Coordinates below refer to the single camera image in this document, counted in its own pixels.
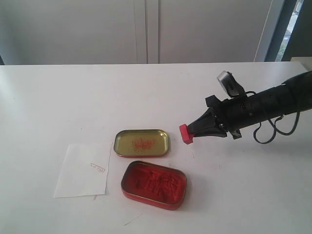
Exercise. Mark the beige adjacent table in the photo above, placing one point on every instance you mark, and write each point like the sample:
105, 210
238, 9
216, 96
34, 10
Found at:
305, 61

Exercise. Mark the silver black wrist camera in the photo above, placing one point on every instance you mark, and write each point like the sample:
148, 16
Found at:
230, 85

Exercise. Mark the white paper sheet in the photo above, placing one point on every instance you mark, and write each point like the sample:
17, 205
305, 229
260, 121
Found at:
84, 170

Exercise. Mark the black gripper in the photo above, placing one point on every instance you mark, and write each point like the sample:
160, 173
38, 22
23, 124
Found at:
231, 115

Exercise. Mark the red stamp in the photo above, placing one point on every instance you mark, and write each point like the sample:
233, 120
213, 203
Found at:
187, 137

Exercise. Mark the red ink pad tin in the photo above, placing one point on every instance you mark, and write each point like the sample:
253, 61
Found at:
155, 185

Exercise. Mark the gold tin lid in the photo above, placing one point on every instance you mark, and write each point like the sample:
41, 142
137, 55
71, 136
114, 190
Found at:
142, 143

